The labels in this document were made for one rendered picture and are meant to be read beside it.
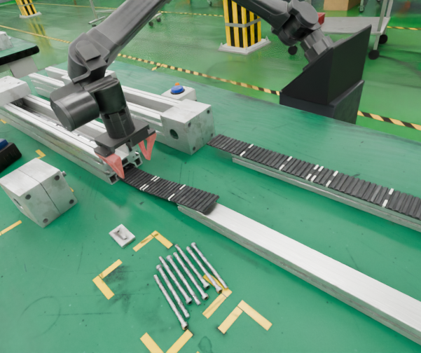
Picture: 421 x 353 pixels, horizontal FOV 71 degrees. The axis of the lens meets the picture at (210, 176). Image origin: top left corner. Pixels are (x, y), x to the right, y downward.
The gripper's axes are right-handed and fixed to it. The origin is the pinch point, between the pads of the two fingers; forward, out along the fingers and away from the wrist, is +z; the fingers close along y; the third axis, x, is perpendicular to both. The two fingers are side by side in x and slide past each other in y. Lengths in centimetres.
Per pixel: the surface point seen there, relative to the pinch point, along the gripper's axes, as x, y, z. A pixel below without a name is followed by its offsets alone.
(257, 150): 20.4, -19.8, 1.4
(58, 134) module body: -24.0, 4.5, -3.8
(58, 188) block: -6.9, 14.9, -1.2
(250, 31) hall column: -168, -299, 61
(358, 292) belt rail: 50, 1, 2
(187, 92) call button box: -13.5, -33.0, -1.3
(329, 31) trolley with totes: -72, -299, 56
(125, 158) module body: -5.8, -1.5, 1.1
